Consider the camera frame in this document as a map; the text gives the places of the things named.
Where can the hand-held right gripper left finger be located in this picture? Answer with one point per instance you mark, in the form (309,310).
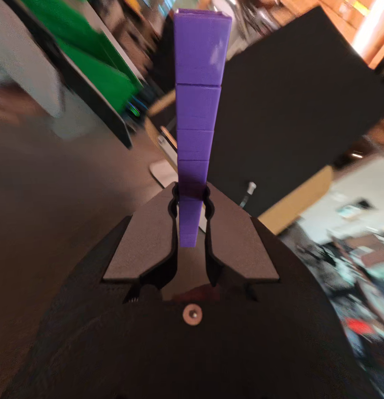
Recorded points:
(142,243)

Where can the black device with green display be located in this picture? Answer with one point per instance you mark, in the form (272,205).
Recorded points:
(134,109)

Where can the stack of green bins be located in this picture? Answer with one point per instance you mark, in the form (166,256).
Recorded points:
(95,62)

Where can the silver clamp bar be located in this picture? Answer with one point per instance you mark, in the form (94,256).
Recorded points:
(168,140)

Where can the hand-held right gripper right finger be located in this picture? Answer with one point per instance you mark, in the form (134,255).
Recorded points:
(238,246)

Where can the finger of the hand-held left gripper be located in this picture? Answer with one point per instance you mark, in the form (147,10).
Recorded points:
(39,62)

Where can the cluttered work table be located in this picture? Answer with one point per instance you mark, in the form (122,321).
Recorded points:
(351,249)

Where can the black board with wooden edge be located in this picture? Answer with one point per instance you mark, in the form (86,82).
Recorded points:
(288,109)

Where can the purple block stick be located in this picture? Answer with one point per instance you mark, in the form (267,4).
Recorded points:
(198,93)

